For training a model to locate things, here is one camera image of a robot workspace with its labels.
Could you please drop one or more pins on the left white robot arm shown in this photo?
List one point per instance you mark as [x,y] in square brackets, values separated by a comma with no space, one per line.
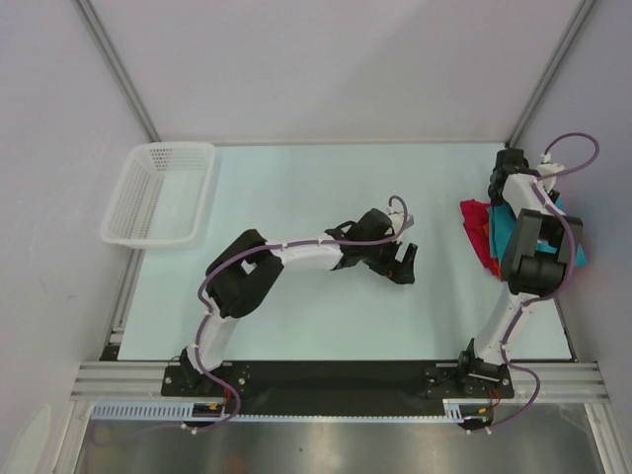
[239,280]

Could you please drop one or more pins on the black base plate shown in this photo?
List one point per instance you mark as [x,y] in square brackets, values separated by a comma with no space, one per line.
[361,388]

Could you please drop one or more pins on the white plastic basket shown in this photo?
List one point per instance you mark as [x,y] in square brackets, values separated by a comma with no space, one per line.
[162,197]

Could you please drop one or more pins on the aluminium frame rail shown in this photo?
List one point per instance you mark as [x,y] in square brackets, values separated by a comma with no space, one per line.
[560,382]

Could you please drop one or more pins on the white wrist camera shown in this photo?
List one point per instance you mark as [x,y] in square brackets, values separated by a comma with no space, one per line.
[399,221]
[548,169]

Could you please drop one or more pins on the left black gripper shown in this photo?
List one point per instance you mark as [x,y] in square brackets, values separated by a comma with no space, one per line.
[392,269]

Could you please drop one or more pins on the teal t shirt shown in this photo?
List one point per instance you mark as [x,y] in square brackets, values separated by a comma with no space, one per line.
[502,223]

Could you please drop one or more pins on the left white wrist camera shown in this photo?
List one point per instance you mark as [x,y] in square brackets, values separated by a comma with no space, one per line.
[399,221]

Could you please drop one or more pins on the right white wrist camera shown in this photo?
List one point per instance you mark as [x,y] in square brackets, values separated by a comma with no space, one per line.
[548,169]

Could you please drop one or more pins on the white slotted cable duct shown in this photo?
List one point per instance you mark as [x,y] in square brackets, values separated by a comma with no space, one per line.
[179,412]

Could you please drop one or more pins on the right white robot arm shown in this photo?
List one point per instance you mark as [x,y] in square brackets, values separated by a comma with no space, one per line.
[537,261]

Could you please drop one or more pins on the magenta folded t shirt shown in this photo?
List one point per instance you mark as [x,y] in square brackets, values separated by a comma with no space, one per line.
[475,216]

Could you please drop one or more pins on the orange folded t shirt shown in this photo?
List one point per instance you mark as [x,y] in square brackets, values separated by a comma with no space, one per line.
[494,264]

